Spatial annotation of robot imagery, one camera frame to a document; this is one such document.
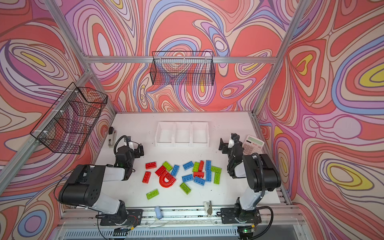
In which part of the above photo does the green lego brick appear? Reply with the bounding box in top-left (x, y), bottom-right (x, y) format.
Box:
top-left (214, 172), bottom-right (221, 185)
top-left (146, 189), bottom-right (160, 200)
top-left (211, 166), bottom-right (222, 174)
top-left (193, 162), bottom-right (200, 173)
top-left (180, 183), bottom-right (192, 195)
top-left (163, 161), bottom-right (173, 172)

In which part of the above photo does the red lego brick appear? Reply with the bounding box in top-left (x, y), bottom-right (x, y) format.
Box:
top-left (142, 171), bottom-right (152, 184)
top-left (198, 161), bottom-right (205, 172)
top-left (155, 166), bottom-right (167, 177)
top-left (193, 172), bottom-right (205, 179)
top-left (145, 162), bottom-right (157, 170)

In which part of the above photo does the blue lego brick top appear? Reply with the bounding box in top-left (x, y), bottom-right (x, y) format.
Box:
top-left (206, 160), bottom-right (212, 172)

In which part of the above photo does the blue lego brick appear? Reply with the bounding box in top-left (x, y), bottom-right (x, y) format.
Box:
top-left (205, 171), bottom-right (212, 182)
top-left (171, 165), bottom-right (180, 177)
top-left (183, 161), bottom-right (194, 171)
top-left (182, 174), bottom-right (194, 183)
top-left (206, 160), bottom-right (212, 172)
top-left (194, 177), bottom-right (206, 186)

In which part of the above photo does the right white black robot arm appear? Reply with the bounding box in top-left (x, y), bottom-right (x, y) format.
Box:
top-left (218, 133), bottom-right (282, 225)

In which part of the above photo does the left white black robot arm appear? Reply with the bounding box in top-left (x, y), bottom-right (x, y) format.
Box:
top-left (57, 135), bottom-right (144, 226)

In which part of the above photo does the white pink calculator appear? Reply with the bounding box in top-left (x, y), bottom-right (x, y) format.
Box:
top-left (243, 135), bottom-right (265, 155)

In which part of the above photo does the white black remote device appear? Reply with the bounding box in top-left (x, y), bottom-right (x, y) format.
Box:
top-left (108, 127), bottom-right (117, 148)

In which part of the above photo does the red arch lego piece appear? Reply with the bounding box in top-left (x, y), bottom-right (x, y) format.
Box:
top-left (159, 171), bottom-right (176, 188)

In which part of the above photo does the white three-compartment bin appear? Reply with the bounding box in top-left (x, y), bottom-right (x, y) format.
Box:
top-left (155, 122), bottom-right (210, 148)

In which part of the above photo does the beige clip on rail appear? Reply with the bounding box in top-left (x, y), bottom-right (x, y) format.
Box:
top-left (203, 201), bottom-right (213, 216)

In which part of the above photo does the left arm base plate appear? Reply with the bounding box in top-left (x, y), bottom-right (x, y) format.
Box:
top-left (97, 209), bottom-right (144, 227)

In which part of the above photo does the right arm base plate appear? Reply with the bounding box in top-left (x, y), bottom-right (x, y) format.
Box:
top-left (216, 208), bottom-right (262, 225)

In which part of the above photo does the black wire basket left wall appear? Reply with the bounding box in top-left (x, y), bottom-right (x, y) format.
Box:
top-left (30, 83), bottom-right (108, 155)

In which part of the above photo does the black wire basket wall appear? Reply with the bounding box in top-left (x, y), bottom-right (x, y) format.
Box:
top-left (150, 50), bottom-right (216, 86)
top-left (30, 83), bottom-right (108, 155)

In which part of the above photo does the light blue cylinder on rail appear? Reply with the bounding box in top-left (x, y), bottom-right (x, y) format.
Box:
top-left (155, 206), bottom-right (164, 220)

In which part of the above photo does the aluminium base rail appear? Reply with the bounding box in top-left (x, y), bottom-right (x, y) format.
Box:
top-left (58, 205), bottom-right (306, 229)

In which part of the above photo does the black wire basket back wall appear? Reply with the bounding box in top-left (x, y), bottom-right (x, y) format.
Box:
top-left (150, 50), bottom-right (216, 86)

